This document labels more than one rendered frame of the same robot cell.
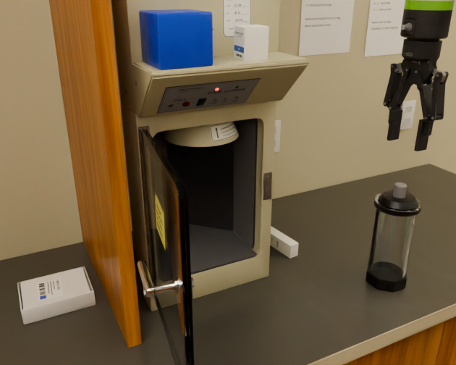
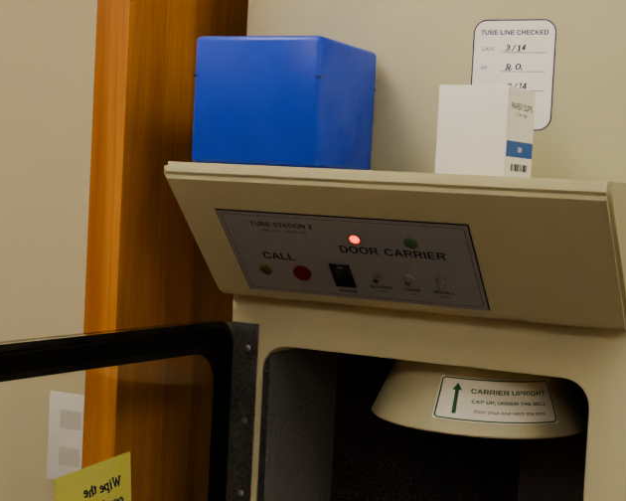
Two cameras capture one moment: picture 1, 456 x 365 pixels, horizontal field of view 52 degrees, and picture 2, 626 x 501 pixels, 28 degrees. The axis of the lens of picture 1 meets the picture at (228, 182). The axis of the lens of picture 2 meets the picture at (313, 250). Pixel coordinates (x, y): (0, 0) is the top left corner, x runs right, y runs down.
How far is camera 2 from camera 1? 0.73 m
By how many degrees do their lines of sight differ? 54
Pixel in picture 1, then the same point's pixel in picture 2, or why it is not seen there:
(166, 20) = (215, 51)
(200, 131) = (417, 384)
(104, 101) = (92, 218)
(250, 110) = (541, 348)
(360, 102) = not seen: outside the picture
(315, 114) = not seen: outside the picture
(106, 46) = (111, 103)
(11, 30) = not seen: hidden behind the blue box
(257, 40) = (473, 122)
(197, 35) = (281, 87)
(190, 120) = (362, 336)
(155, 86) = (187, 201)
